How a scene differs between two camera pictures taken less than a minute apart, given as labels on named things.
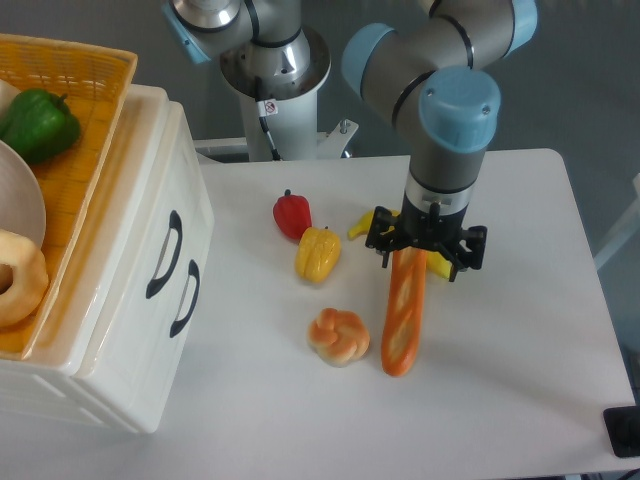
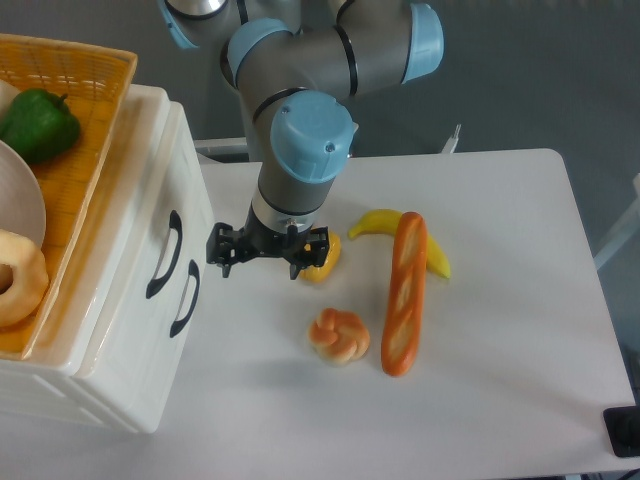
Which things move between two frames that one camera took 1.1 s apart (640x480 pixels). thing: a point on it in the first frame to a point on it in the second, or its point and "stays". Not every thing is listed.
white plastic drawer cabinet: x=117 y=329 stays
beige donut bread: x=28 y=292 stays
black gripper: x=444 y=230 to x=303 y=249
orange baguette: x=403 y=310 stays
